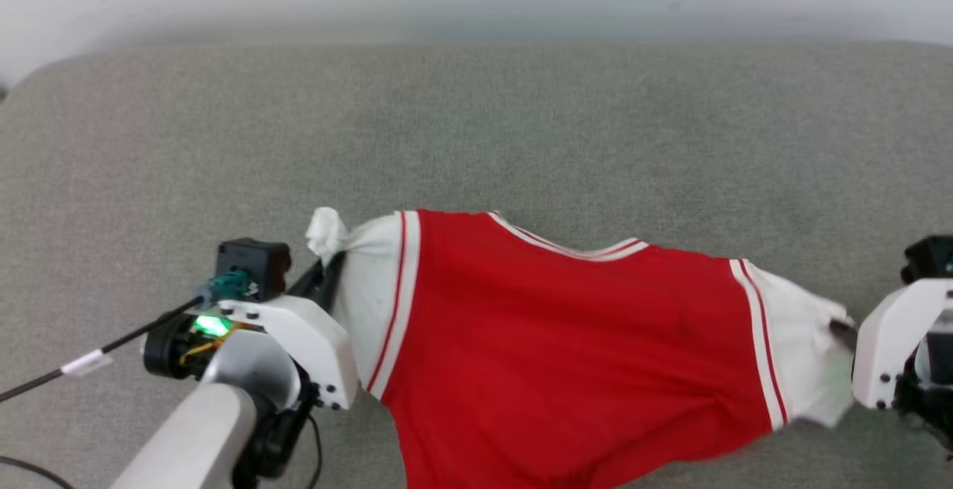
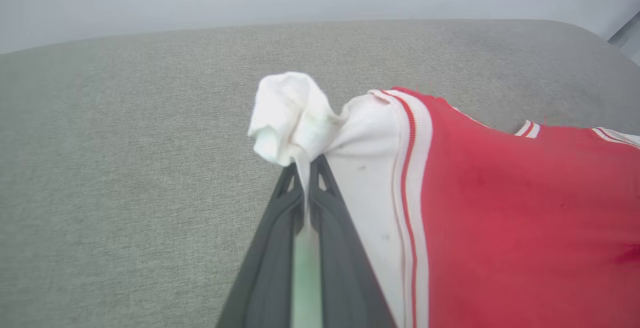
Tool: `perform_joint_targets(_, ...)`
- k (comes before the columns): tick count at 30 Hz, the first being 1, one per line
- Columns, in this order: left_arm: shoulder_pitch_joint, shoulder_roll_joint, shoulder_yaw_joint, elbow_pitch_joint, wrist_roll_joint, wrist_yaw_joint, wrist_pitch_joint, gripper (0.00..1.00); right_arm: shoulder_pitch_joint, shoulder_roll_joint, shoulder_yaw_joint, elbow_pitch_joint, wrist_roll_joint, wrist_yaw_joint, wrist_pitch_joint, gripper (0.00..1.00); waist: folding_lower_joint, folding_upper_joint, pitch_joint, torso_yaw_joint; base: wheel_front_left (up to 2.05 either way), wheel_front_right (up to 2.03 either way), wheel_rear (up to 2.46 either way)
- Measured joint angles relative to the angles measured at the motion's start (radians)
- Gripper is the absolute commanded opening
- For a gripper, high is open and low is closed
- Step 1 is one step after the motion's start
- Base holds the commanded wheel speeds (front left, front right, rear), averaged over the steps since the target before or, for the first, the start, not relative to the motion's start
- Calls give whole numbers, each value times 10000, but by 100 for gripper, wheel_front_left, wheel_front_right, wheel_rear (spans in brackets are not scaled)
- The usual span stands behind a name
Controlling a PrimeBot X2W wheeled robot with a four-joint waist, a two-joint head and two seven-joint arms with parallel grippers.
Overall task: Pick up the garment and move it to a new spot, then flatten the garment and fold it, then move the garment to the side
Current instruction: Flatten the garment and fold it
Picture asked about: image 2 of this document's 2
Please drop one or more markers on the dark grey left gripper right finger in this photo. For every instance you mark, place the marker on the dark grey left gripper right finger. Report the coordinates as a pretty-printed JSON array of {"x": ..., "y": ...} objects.
[{"x": 345, "y": 283}]

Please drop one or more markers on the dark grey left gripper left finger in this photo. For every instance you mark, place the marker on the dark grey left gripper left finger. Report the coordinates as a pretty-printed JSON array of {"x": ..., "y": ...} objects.
[{"x": 270, "y": 278}]

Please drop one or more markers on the red and white basketball jersey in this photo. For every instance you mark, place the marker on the red and white basketball jersey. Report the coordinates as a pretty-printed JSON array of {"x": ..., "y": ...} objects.
[{"x": 500, "y": 218}]

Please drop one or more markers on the grey fabric sofa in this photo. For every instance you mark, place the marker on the grey fabric sofa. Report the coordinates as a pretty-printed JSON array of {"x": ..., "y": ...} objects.
[{"x": 125, "y": 168}]

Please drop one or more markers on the dark grey wall strip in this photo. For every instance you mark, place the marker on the dark grey wall strip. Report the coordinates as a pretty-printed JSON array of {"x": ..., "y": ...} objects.
[{"x": 629, "y": 36}]

